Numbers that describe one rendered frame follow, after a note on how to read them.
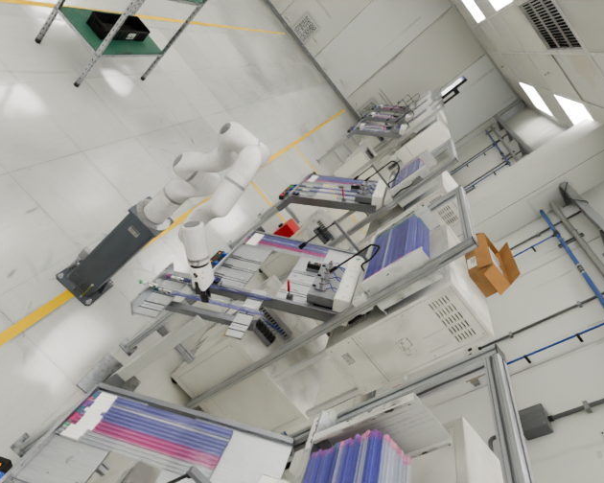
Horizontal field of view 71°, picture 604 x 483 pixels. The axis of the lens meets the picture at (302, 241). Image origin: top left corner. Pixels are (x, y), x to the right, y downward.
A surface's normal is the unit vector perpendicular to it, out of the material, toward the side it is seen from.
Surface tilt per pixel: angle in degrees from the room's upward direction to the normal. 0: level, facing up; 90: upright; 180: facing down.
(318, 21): 90
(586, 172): 90
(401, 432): 90
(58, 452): 45
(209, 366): 90
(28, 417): 0
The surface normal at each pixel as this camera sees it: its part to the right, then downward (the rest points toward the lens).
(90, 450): 0.07, -0.90
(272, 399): -0.27, 0.39
